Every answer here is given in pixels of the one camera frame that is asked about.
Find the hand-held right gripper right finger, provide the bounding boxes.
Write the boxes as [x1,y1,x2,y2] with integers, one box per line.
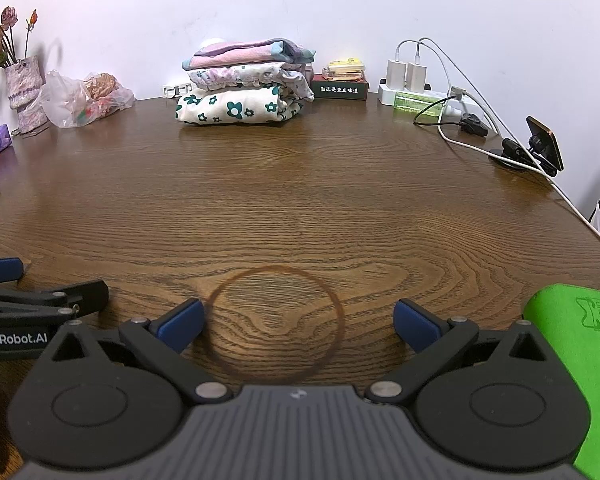
[365,299,556,405]

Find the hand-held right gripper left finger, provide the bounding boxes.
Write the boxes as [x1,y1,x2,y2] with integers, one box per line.
[40,299,233,403]

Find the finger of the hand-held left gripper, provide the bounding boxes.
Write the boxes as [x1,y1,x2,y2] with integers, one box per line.
[0,280,109,319]
[0,258,25,284]

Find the white garment green flower print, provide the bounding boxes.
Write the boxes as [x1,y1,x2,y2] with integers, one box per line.
[175,85,306,126]

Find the white garment pink floral print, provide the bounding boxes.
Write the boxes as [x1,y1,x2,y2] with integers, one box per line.
[187,62,316,103]

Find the pink and blue garment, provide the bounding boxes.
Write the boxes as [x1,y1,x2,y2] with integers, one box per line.
[182,38,317,72]

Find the bright green felt pouch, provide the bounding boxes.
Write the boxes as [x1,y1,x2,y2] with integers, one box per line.
[522,284,600,480]

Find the clear plastic bag of snacks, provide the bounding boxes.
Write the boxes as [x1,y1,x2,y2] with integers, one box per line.
[39,70,136,129]

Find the knit-covered vase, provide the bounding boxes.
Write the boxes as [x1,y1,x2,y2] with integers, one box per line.
[5,56,51,134]

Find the green translucent lighter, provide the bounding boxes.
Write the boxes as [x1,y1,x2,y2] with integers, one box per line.
[394,92,449,119]

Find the smartphone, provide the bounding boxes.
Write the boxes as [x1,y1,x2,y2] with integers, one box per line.
[526,116,565,172]

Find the white power strip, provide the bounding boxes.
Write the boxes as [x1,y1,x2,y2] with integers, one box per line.
[377,83,486,124]

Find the black box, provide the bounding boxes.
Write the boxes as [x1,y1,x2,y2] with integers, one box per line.
[311,74,370,102]

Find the white charger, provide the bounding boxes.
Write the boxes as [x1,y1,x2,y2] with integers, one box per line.
[386,59,407,92]
[405,61,428,94]

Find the yellow packets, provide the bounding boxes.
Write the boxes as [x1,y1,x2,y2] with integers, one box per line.
[322,58,367,82]

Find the thick white cable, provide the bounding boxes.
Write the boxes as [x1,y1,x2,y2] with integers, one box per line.
[436,107,600,250]

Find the black cable with plug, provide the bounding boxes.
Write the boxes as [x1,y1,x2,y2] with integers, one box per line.
[413,106,490,137]

